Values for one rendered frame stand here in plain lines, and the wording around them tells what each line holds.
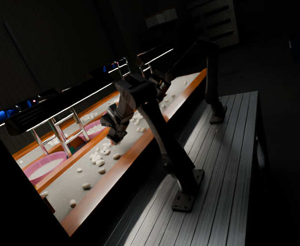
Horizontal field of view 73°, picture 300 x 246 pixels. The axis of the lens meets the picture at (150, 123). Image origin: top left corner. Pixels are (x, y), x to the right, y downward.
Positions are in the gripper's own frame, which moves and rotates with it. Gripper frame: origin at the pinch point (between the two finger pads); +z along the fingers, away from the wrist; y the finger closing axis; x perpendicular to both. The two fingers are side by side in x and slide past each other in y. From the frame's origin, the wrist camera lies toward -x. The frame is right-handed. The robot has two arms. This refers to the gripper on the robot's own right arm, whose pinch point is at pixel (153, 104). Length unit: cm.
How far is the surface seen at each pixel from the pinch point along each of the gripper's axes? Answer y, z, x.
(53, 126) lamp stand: 49, 14, -31
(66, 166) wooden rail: 57, 23, -12
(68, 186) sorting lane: 68, 14, -2
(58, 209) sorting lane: 79, 7, 4
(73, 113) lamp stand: 34.9, 14.0, -31.7
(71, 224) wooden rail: 84, -7, 12
